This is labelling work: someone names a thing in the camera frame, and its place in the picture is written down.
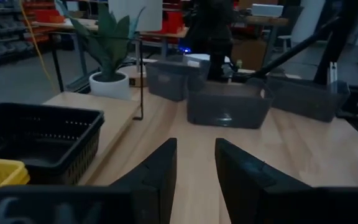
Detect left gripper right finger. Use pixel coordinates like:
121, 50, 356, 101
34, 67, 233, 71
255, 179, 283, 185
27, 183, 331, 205
214, 138, 313, 224

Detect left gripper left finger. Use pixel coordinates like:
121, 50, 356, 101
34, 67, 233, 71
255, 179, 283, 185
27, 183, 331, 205
109, 138, 179, 224

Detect grey translucent plastic bin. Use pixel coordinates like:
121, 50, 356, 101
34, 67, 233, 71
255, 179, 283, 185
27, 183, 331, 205
186, 80, 274, 130
265, 73, 351, 123
145, 55, 212, 103

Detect black slotted plastic basket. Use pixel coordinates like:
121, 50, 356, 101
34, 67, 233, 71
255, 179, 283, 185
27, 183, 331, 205
26, 124, 103, 187
0, 102, 106, 175

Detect brown cardboard box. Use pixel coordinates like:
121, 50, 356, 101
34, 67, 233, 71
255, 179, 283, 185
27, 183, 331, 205
231, 38, 268, 72

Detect green plant in white pot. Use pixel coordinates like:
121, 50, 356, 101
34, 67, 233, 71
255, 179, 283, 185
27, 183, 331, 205
55, 0, 146, 101

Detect white stool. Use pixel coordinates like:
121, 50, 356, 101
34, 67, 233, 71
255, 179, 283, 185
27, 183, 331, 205
276, 34, 293, 54

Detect small wooden background table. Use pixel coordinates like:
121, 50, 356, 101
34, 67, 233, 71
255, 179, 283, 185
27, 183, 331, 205
239, 14, 290, 68

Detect red crates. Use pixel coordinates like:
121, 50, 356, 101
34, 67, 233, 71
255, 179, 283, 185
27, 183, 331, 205
140, 8, 186, 45

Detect white box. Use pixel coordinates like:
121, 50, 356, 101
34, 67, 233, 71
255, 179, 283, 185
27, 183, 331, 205
250, 3, 285, 19

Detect red storage rack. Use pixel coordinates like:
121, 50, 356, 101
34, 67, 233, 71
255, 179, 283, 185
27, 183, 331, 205
21, 0, 67, 45

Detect wooden shelf with black frame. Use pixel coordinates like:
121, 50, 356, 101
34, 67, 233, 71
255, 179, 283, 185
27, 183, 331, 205
43, 37, 145, 187

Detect yellow hanging cable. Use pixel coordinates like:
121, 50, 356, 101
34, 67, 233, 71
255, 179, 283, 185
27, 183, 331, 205
18, 0, 57, 91

